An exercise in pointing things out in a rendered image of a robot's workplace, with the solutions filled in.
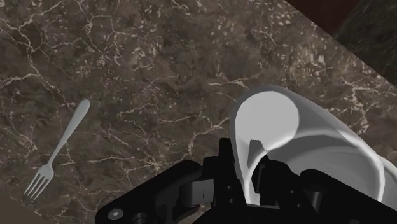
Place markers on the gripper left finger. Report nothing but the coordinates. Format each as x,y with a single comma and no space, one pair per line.
173,192

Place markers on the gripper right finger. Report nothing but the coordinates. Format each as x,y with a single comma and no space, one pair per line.
310,192

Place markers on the silver fork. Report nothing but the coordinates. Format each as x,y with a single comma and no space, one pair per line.
66,133

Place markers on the white cup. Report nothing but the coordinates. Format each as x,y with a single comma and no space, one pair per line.
310,136

